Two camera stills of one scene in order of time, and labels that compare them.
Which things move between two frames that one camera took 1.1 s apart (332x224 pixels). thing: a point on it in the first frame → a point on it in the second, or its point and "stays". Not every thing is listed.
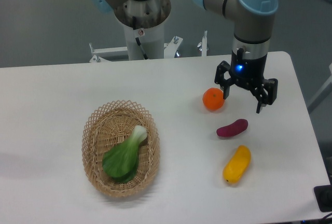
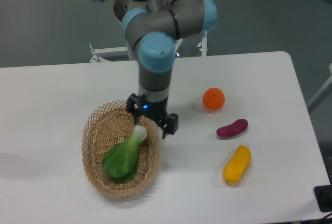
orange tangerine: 212,99 stays
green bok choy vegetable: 121,162 stays
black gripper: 247,72 → 137,105
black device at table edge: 323,194 stays
